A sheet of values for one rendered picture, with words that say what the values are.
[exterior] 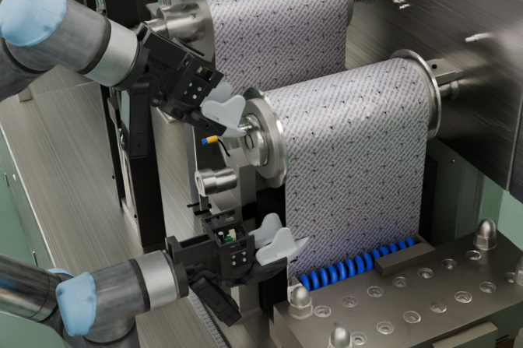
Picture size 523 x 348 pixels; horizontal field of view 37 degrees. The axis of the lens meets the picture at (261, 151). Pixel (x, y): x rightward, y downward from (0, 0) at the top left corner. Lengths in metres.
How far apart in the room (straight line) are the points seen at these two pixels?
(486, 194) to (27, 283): 0.88
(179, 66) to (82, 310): 0.34
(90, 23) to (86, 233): 0.70
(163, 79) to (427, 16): 0.47
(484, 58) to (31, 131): 1.12
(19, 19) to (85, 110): 1.08
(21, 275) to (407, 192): 0.58
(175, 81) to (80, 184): 0.74
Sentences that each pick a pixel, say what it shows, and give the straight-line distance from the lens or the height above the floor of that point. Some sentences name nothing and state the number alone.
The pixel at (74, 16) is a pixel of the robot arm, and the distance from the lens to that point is 0.93.
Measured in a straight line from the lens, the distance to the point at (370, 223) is 1.23.
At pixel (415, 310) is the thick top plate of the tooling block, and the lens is 1.18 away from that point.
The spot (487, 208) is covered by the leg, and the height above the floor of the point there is 0.90.
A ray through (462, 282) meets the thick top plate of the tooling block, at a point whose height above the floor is 1.03.
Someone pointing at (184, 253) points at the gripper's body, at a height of 1.16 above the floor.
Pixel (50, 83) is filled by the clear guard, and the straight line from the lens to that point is 2.08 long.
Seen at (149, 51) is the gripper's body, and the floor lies 1.43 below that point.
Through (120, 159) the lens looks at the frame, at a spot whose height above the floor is 1.01.
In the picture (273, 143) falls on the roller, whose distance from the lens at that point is 1.07.
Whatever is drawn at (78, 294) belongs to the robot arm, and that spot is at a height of 1.15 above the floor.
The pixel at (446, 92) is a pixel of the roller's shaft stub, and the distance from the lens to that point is 1.25.
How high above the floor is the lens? 1.84
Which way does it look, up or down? 33 degrees down
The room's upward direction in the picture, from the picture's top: 2 degrees counter-clockwise
